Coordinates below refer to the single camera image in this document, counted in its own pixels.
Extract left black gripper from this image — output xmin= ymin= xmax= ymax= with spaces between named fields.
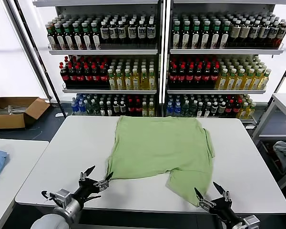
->
xmin=72 ymin=165 xmax=114 ymax=205

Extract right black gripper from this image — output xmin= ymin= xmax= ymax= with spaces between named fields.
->
xmin=194 ymin=181 xmax=243 ymax=225

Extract light green printed t-shirt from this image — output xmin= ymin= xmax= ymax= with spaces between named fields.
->
xmin=105 ymin=115 xmax=216 ymax=207

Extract red plastic basket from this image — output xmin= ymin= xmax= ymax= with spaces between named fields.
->
xmin=264 ymin=142 xmax=286 ymax=176

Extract small red-cap cola bottle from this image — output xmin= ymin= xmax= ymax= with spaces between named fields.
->
xmin=126 ymin=99 xmax=135 ymax=116
xmin=232 ymin=99 xmax=243 ymax=118
xmin=134 ymin=99 xmax=143 ymax=116
xmin=225 ymin=99 xmax=234 ymax=117

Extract open brown cardboard box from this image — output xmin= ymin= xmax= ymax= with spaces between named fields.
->
xmin=0 ymin=92 xmax=51 ymax=130

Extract bagged metal parts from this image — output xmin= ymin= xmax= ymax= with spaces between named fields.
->
xmin=0 ymin=104 xmax=29 ymax=115

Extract thin black diagonal pole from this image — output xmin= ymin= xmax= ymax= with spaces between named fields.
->
xmin=14 ymin=0 xmax=67 ymax=118

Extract grey metal shelving unit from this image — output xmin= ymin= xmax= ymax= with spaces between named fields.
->
xmin=165 ymin=0 xmax=285 ymax=125
xmin=32 ymin=0 xmax=163 ymax=117

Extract green-cap dark tea bottle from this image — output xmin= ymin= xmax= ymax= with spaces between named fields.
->
xmin=47 ymin=22 xmax=59 ymax=51
xmin=72 ymin=22 xmax=84 ymax=51
xmin=200 ymin=21 xmax=212 ymax=50
xmin=190 ymin=21 xmax=201 ymax=50
xmin=210 ymin=21 xmax=222 ymax=50
xmin=219 ymin=21 xmax=231 ymax=50
xmin=172 ymin=21 xmax=182 ymax=50
xmin=55 ymin=23 xmax=67 ymax=51
xmin=82 ymin=22 xmax=93 ymax=51
xmin=181 ymin=21 xmax=191 ymax=50
xmin=91 ymin=22 xmax=102 ymax=51
xmin=63 ymin=23 xmax=76 ymax=51

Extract white-label dark drink bottle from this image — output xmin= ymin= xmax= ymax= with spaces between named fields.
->
xmin=109 ymin=21 xmax=118 ymax=48
xmin=275 ymin=21 xmax=286 ymax=48
xmin=100 ymin=21 xmax=110 ymax=48
xmin=127 ymin=20 xmax=137 ymax=48
xmin=247 ymin=20 xmax=261 ymax=48
xmin=146 ymin=20 xmax=156 ymax=48
xmin=137 ymin=20 xmax=147 ymax=48
xmin=257 ymin=21 xmax=271 ymax=48
xmin=266 ymin=21 xmax=281 ymax=48
xmin=117 ymin=20 xmax=127 ymax=48

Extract wide grey diagonal pole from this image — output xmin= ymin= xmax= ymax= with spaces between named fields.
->
xmin=1 ymin=0 xmax=52 ymax=101

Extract beige-label dark drink bottle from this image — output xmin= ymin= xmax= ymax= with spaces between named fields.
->
xmin=229 ymin=20 xmax=242 ymax=48
xmin=238 ymin=20 xmax=251 ymax=48

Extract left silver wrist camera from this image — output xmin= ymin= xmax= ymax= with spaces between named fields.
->
xmin=53 ymin=188 xmax=72 ymax=207

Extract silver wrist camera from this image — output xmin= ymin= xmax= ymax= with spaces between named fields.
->
xmin=243 ymin=214 xmax=261 ymax=229
xmin=53 ymin=188 xmax=72 ymax=207

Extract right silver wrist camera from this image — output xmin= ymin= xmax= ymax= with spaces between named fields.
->
xmin=243 ymin=214 xmax=261 ymax=229

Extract black hooked wrist cable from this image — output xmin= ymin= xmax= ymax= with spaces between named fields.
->
xmin=41 ymin=190 xmax=55 ymax=200

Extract white vertical shelf post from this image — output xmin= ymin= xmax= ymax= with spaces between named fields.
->
xmin=158 ymin=0 xmax=172 ymax=105

